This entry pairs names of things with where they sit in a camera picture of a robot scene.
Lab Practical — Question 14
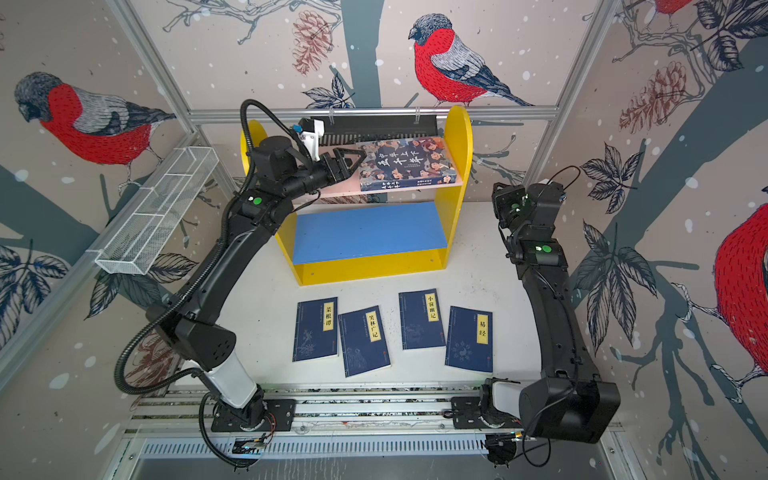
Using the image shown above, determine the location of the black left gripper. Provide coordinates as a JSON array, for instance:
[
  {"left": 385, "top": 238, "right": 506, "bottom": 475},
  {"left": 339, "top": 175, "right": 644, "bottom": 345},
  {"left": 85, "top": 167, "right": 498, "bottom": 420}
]
[{"left": 279, "top": 149, "right": 365, "bottom": 204}]

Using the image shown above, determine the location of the colourful portrait cover book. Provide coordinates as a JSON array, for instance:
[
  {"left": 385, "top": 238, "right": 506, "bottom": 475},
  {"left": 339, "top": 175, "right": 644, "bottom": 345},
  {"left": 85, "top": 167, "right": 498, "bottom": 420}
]
[{"left": 358, "top": 137, "right": 458, "bottom": 191}]

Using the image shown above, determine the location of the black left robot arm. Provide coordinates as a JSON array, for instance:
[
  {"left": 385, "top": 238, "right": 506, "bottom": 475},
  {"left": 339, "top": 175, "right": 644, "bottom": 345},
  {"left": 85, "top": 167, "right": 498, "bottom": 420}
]
[{"left": 148, "top": 136, "right": 366, "bottom": 423}]

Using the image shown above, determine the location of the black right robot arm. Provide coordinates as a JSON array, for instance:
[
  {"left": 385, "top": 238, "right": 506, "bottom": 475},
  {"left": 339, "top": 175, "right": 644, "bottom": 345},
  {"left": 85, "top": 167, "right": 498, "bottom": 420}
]
[{"left": 479, "top": 182, "right": 621, "bottom": 444}]

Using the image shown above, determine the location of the black mesh tray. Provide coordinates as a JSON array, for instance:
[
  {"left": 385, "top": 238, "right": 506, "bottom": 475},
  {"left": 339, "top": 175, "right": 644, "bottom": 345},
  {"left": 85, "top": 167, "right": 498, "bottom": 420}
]
[{"left": 298, "top": 115, "right": 439, "bottom": 146}]

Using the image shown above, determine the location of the yellow wooden bookshelf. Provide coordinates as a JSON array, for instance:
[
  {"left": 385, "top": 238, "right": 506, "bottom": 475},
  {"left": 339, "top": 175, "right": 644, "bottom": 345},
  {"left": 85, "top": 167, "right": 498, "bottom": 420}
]
[{"left": 276, "top": 106, "right": 473, "bottom": 286}]

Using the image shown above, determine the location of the navy book far right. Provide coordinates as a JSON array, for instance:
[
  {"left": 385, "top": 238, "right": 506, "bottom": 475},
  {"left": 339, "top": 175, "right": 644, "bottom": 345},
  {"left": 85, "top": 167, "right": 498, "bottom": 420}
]
[{"left": 445, "top": 306, "right": 493, "bottom": 373}]

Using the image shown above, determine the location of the navy book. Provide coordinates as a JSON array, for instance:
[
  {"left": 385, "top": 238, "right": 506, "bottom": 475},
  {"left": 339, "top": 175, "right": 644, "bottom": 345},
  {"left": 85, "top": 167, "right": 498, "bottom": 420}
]
[
  {"left": 445, "top": 306, "right": 493, "bottom": 373},
  {"left": 339, "top": 306, "right": 391, "bottom": 378},
  {"left": 292, "top": 297, "right": 339, "bottom": 362},
  {"left": 398, "top": 289, "right": 446, "bottom": 350}
]

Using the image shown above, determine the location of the navy book far left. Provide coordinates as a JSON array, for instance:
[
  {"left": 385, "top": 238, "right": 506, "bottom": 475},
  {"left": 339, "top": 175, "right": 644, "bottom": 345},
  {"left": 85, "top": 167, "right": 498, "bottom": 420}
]
[{"left": 292, "top": 297, "right": 339, "bottom": 362}]

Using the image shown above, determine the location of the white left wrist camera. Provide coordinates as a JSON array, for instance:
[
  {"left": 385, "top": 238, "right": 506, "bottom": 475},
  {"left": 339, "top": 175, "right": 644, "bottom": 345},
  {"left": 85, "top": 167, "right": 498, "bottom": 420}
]
[{"left": 293, "top": 118, "right": 325, "bottom": 161}]

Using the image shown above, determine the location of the black corrugated cable hose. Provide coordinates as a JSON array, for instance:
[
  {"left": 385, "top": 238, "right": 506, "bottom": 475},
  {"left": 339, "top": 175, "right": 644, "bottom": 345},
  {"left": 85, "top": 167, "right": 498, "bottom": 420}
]
[{"left": 113, "top": 98, "right": 307, "bottom": 396}]

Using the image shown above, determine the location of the aluminium horizontal frame bar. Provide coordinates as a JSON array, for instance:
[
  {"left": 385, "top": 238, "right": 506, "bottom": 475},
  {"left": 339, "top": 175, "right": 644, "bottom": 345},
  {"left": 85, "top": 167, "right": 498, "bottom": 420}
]
[{"left": 188, "top": 106, "right": 559, "bottom": 125}]

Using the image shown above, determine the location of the white wire mesh basket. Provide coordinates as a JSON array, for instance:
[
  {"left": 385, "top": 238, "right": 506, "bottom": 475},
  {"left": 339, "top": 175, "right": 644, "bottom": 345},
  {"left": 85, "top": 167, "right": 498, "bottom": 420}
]
[{"left": 95, "top": 146, "right": 219, "bottom": 275}]

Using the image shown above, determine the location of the aluminium rail base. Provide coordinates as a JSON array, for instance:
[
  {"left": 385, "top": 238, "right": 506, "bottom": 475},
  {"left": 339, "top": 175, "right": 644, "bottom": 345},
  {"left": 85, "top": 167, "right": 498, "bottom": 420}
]
[{"left": 128, "top": 380, "right": 625, "bottom": 463}]

